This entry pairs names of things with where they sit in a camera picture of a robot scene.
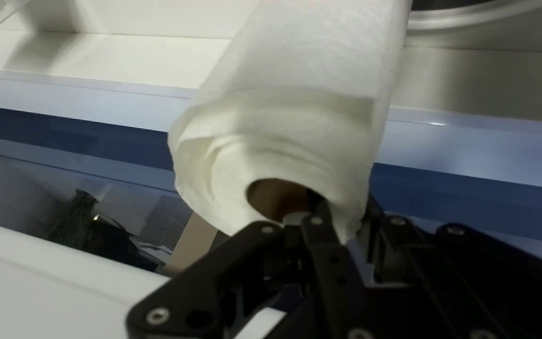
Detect white kitchen paper roll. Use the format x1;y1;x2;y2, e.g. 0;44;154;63
167;0;412;240

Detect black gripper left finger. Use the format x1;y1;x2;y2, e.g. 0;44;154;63
126;203;372;339

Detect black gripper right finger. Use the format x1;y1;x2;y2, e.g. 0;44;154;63
361;197;542;339

